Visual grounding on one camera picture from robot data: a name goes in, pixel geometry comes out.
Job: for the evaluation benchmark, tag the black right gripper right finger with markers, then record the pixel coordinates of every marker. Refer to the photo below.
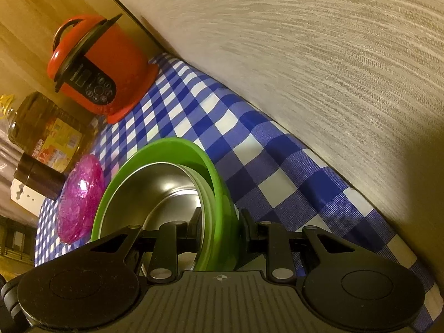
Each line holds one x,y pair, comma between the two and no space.
269,240

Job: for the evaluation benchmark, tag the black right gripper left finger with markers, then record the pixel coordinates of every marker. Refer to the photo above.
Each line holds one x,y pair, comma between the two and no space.
174,238

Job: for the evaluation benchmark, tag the green plastic bowl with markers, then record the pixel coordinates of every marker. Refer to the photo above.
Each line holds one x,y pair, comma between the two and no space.
221,246

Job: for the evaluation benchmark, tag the large purple plastic plate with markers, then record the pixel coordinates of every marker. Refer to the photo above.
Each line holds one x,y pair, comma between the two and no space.
79,200

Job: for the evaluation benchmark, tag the blue white checkered tablecloth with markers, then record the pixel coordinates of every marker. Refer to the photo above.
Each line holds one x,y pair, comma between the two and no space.
266,169

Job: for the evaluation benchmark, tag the dark brown jar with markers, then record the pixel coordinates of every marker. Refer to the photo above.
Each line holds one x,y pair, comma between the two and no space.
39,177

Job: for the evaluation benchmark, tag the white wooden chair back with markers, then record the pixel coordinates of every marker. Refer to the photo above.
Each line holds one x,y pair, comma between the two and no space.
26,197

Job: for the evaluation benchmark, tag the dark shelf unit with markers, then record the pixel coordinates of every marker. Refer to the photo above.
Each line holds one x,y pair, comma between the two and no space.
17,241

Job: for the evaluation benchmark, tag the large cooking oil bottle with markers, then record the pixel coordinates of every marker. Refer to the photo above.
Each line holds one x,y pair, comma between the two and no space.
46,132

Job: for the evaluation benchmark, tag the red electric rice cooker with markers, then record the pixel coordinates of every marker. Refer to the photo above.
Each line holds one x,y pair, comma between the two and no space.
96,64

